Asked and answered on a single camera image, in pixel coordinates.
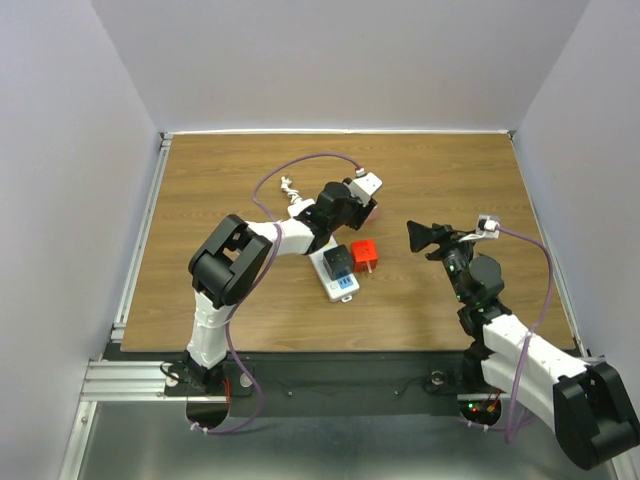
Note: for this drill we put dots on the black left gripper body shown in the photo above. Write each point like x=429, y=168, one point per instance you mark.
x=353, y=212

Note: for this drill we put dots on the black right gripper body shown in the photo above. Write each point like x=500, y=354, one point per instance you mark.
x=452, y=252

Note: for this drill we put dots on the black cube plug adapter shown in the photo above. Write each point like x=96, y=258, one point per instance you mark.
x=338, y=262

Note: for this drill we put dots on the white multicolour power strip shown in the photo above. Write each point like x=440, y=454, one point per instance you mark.
x=340, y=286

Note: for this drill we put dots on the pink cube plug adapter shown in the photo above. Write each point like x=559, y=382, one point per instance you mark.
x=372, y=215

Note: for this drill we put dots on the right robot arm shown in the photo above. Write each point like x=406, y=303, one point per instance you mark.
x=585, y=405

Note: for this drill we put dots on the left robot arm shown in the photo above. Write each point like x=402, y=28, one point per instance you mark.
x=237, y=255

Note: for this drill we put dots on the red cube plug adapter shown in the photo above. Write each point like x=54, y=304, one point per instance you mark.
x=365, y=255

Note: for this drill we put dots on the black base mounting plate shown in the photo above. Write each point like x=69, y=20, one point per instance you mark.
x=338, y=384

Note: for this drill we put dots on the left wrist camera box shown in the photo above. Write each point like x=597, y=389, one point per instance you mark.
x=365, y=185

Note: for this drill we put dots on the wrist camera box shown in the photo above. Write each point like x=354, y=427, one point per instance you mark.
x=488, y=226
x=365, y=185

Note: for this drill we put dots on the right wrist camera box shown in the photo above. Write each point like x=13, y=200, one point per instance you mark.
x=488, y=226

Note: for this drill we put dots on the aluminium frame rail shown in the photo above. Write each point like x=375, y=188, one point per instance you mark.
x=125, y=381

